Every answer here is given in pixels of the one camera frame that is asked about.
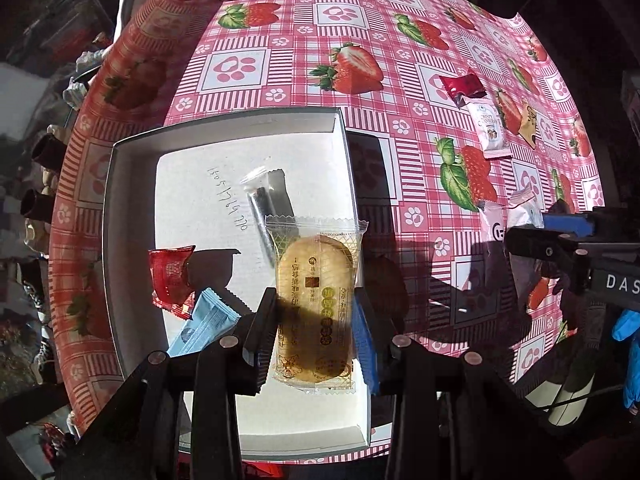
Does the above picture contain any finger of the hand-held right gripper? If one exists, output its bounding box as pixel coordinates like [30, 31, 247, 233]
[542, 207, 640, 241]
[504, 226, 596, 293]

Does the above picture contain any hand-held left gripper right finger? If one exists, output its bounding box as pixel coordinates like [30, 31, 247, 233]
[350, 287, 566, 480]

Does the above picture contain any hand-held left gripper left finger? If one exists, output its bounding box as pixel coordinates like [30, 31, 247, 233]
[55, 287, 278, 480]

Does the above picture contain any white packet with reddish print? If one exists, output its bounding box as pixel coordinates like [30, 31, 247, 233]
[507, 183, 546, 231]

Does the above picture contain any pale pink snack packet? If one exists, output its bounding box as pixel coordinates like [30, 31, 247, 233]
[477, 200, 528, 311]

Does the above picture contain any light blue snack packet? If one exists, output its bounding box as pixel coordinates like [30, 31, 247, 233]
[166, 287, 241, 358]

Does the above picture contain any yellow cookie packet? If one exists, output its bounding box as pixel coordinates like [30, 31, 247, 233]
[264, 215, 368, 393]

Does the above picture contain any gold brown snack packet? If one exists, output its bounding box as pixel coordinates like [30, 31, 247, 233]
[517, 102, 541, 150]

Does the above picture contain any small red candy packet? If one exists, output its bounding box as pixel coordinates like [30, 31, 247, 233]
[148, 245, 197, 322]

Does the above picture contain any white biscuit packet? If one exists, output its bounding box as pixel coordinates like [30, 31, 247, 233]
[467, 101, 512, 160]

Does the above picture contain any clear packet with dark stick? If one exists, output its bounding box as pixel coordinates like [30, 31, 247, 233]
[239, 167, 301, 271]

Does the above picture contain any white cardboard box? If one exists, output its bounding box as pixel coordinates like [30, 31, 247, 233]
[102, 106, 373, 458]

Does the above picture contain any red packet with dark print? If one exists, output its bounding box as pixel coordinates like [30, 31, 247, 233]
[439, 74, 487, 109]

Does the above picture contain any person's right hand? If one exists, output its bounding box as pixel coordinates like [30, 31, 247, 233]
[612, 310, 640, 416]

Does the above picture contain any white cylinder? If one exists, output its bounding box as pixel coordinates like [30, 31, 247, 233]
[547, 340, 608, 428]

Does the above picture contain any strawberry print tablecloth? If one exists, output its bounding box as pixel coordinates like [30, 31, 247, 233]
[47, 0, 608, 463]

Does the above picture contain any brown fuzzy boot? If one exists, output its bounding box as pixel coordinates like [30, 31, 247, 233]
[20, 187, 56, 221]
[30, 127, 68, 171]

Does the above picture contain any black cable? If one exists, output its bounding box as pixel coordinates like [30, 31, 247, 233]
[525, 382, 626, 413]

